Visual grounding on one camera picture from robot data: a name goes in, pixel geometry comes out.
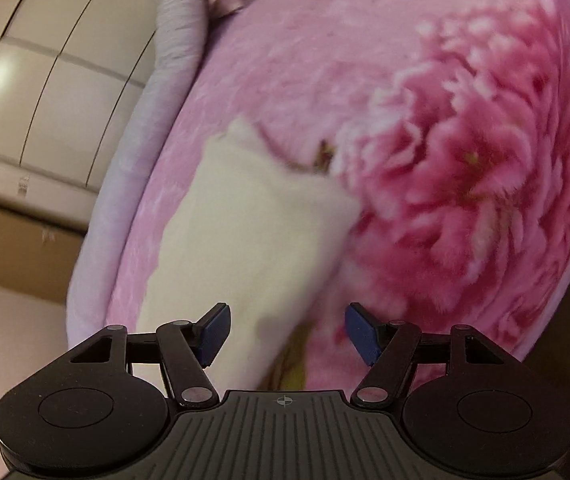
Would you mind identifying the cream white fleece garment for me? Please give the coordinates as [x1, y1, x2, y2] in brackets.
[136, 118, 361, 391]

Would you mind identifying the lavender grey quilt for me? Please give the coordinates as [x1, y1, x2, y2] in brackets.
[66, 0, 211, 346]

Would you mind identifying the white panelled wardrobe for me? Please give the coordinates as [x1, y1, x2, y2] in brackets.
[0, 0, 157, 229]

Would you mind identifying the pink rose pattern bedspread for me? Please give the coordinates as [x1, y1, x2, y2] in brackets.
[106, 0, 570, 392]

